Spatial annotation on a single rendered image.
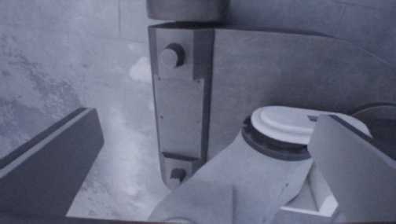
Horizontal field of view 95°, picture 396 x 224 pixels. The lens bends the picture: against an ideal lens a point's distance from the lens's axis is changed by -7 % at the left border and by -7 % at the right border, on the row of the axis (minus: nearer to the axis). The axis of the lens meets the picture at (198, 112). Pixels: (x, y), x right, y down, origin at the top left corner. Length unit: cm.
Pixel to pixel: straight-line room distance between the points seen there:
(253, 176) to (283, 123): 11
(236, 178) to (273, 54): 28
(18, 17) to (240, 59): 85
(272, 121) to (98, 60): 65
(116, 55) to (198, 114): 40
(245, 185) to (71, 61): 78
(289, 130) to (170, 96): 29
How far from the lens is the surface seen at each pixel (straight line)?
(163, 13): 45
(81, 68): 88
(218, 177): 30
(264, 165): 33
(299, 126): 36
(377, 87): 55
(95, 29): 79
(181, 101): 49
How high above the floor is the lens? 61
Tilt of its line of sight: 59 degrees down
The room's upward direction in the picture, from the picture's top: 156 degrees counter-clockwise
